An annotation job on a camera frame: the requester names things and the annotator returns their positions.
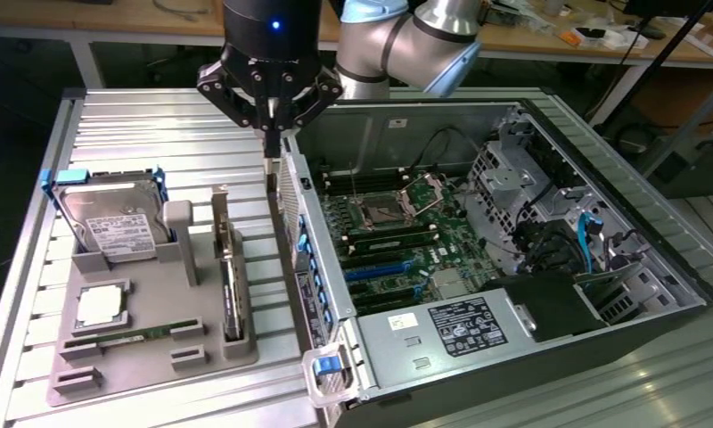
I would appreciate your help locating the black RAM stick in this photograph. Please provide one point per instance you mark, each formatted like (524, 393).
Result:
(392, 244)

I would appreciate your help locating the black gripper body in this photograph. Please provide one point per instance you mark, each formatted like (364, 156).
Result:
(270, 44)

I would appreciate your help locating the green motherboard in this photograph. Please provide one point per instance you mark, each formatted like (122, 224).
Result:
(452, 256)

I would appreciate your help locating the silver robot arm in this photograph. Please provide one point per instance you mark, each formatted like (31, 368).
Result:
(380, 44)

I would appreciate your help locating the silver chipset heat sink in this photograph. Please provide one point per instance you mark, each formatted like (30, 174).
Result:
(454, 285)

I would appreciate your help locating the grey power supply unit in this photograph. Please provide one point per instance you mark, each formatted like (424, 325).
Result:
(392, 356)

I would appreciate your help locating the black monitor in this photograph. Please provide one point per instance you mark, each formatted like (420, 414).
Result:
(660, 6)

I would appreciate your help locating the black expansion slot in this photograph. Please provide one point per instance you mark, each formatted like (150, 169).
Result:
(386, 290)
(390, 302)

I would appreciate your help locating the blue expansion slot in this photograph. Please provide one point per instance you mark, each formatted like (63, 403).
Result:
(377, 272)

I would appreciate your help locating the aluminium profile frame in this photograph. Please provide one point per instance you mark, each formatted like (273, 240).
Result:
(712, 100)

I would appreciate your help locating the graphics card with metal bracket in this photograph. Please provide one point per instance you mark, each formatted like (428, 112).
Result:
(233, 290)

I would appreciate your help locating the grey parts rack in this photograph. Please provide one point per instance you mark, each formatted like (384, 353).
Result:
(154, 374)

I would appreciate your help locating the blue disk caddy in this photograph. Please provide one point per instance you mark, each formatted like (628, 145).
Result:
(73, 175)

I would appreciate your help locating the blue slot clip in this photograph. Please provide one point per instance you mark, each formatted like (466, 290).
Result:
(313, 265)
(302, 243)
(324, 298)
(328, 316)
(320, 282)

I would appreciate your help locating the green RAM stick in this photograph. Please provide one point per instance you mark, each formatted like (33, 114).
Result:
(133, 335)

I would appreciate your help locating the silver CPU chip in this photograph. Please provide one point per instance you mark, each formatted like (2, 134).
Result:
(99, 305)

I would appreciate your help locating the open black PC case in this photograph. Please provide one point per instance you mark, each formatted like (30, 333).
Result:
(570, 383)

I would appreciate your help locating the black slanted stand pole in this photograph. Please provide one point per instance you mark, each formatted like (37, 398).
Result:
(660, 58)

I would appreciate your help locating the thin socket locking lever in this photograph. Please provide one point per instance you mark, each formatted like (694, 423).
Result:
(353, 180)

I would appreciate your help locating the metal socket cover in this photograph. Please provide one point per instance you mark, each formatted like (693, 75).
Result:
(424, 189)

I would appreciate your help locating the black office chair base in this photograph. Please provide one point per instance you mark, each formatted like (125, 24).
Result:
(178, 60)

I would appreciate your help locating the silver hard disk drive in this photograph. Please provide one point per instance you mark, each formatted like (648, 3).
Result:
(123, 223)

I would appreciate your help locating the CPU socket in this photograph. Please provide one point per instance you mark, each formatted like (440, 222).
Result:
(380, 213)

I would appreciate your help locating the white plastic desk item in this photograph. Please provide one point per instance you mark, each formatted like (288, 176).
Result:
(621, 41)

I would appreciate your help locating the grey metal drive cage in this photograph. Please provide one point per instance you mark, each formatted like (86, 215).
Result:
(505, 183)

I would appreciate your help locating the wooden desk white frame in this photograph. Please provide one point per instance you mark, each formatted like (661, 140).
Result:
(94, 18)
(529, 44)

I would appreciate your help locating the blue case latch tab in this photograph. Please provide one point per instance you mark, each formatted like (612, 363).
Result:
(325, 364)

